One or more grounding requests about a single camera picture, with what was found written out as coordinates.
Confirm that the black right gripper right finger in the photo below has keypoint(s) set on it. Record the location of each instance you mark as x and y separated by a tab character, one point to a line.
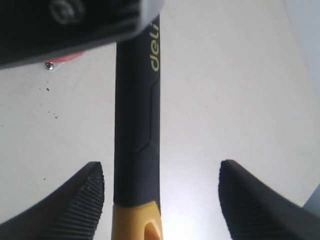
254	211

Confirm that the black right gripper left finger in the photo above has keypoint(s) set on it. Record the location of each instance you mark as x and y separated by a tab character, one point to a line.
71	212

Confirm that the yellow black claw hammer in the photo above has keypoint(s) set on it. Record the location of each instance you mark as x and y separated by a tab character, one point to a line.
136	187

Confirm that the red dome push button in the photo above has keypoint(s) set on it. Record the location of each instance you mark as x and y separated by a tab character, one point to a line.
55	63

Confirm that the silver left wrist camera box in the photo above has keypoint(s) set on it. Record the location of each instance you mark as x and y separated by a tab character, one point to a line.
34	31

